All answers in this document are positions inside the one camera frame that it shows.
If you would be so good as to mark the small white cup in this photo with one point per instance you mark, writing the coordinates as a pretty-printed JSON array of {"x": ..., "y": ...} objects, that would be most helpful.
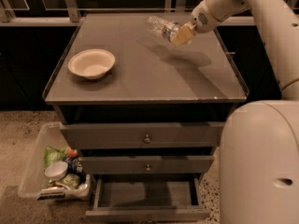
[{"x": 56, "y": 170}]

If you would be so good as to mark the grey drawer cabinet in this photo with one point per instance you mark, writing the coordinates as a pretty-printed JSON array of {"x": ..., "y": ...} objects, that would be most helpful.
[{"x": 150, "y": 82}]

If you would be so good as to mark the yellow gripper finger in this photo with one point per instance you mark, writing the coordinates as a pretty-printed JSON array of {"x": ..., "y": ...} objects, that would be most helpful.
[{"x": 185, "y": 33}]

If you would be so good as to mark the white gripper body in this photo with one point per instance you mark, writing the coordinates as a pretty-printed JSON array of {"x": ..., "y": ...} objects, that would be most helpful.
[{"x": 201, "y": 21}]

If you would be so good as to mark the grey top drawer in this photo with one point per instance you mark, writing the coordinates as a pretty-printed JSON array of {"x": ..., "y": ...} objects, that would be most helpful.
[{"x": 142, "y": 135}]

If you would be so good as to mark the grey drawer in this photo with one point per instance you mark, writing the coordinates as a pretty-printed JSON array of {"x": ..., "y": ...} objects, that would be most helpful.
[
  {"x": 142, "y": 135},
  {"x": 147, "y": 199},
  {"x": 146, "y": 165}
]

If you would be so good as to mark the white paper bowl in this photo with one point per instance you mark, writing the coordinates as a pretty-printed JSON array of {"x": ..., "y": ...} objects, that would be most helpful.
[{"x": 91, "y": 63}]

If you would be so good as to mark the clear plastic water bottle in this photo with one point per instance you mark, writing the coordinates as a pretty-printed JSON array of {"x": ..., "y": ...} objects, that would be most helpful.
[{"x": 162, "y": 27}]

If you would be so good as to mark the grey bottom drawer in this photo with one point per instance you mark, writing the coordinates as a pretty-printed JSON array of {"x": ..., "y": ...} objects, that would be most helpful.
[{"x": 147, "y": 199}]

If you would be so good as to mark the clear plastic bin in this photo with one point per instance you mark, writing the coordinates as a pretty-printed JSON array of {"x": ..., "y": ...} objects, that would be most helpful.
[{"x": 34, "y": 184}]

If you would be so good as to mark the metal window frame rail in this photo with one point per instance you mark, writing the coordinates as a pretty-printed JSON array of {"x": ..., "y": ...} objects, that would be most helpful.
[{"x": 37, "y": 13}]

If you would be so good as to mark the green chip bag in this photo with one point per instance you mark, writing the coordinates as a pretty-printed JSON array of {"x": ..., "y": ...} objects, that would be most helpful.
[{"x": 69, "y": 182}]

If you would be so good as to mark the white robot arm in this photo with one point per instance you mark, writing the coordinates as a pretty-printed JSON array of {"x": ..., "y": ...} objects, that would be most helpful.
[{"x": 259, "y": 154}]

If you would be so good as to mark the green snack bag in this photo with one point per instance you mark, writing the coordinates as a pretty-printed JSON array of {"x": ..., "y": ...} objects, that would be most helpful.
[{"x": 52, "y": 155}]

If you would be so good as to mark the grey middle drawer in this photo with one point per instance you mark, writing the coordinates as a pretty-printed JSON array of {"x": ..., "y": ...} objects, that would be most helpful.
[{"x": 146, "y": 165}]

